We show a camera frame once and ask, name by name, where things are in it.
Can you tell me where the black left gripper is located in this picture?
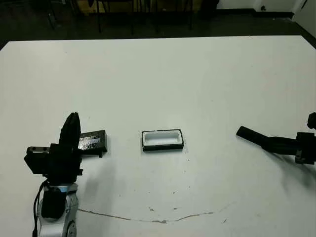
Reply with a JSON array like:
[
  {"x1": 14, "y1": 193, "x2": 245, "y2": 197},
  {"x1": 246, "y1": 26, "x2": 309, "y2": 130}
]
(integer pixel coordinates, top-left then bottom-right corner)
[{"x1": 26, "y1": 112, "x2": 103, "y2": 185}]

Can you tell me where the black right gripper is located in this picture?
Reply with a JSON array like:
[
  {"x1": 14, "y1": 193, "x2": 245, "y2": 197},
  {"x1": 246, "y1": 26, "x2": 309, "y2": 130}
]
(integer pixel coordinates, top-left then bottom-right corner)
[{"x1": 261, "y1": 112, "x2": 316, "y2": 165}]

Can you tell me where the black printed box lid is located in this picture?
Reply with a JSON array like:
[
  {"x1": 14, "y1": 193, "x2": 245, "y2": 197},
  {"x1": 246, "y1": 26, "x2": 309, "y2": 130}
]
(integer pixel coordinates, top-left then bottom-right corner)
[{"x1": 78, "y1": 129, "x2": 109, "y2": 155}]

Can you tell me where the black box white insert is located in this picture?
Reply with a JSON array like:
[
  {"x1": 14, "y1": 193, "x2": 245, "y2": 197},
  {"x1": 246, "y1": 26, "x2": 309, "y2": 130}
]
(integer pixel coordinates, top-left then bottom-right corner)
[{"x1": 141, "y1": 128, "x2": 185, "y2": 153}]

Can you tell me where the black metal-legged chair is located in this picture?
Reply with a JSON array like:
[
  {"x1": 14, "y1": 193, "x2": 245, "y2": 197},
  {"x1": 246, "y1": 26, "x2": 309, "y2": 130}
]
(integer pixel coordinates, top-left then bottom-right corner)
[{"x1": 95, "y1": 0, "x2": 136, "y2": 35}]

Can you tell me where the black waste bin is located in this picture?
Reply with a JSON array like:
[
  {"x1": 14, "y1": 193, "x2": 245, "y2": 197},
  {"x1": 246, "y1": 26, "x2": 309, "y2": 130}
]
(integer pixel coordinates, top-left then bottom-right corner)
[{"x1": 199, "y1": 0, "x2": 220, "y2": 18}]

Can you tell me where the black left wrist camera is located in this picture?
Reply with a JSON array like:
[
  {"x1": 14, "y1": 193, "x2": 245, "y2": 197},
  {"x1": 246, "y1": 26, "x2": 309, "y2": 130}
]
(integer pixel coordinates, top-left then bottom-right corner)
[{"x1": 23, "y1": 151, "x2": 51, "y2": 176}]

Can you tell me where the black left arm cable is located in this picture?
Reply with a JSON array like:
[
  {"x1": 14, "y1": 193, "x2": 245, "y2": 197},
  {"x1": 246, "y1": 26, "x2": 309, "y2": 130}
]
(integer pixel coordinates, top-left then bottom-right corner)
[{"x1": 32, "y1": 181, "x2": 49, "y2": 237}]

